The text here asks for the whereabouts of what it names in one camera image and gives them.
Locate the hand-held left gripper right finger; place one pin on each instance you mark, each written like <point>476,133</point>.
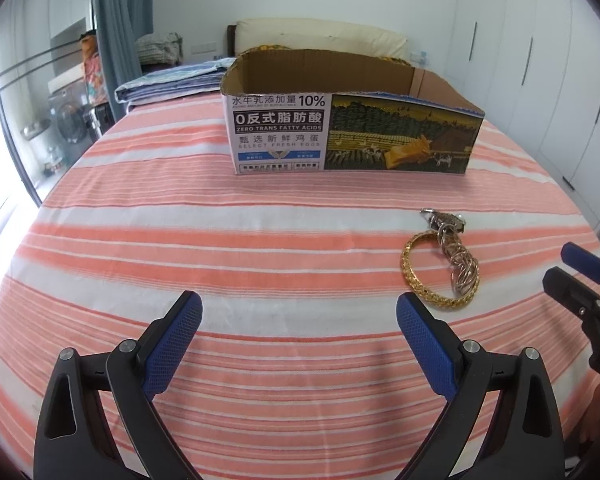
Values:
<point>427,345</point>

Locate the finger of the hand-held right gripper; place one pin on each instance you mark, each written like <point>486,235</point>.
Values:
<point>565,285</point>
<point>577,257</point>

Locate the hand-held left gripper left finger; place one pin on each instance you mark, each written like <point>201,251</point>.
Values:
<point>172,345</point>

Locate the printed cardboard box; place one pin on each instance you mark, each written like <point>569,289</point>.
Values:
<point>280,130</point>

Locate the orange white striped bedspread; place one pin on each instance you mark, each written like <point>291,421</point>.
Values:
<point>230,240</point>

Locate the white wardrobe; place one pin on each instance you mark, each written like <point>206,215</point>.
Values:
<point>530,85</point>

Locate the silver suitcase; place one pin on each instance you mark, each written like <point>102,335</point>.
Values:
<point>97,122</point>

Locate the grey washing machine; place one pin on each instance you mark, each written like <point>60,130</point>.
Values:
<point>67,120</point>

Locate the folded blue striped blanket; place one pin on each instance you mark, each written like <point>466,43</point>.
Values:
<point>170,80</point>

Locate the yellow floral duvet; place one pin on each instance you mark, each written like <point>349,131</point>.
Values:
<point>395,61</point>

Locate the orange patterned bag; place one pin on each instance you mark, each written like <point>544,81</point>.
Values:
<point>94,75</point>

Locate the plaid cloth bundle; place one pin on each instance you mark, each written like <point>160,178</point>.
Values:
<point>157,47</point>

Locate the dark wooden headboard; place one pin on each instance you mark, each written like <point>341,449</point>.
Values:
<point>231,40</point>

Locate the cream pillow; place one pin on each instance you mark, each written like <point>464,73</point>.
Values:
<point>330,37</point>

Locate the blue-grey curtain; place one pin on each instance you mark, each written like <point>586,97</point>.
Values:
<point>115,25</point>

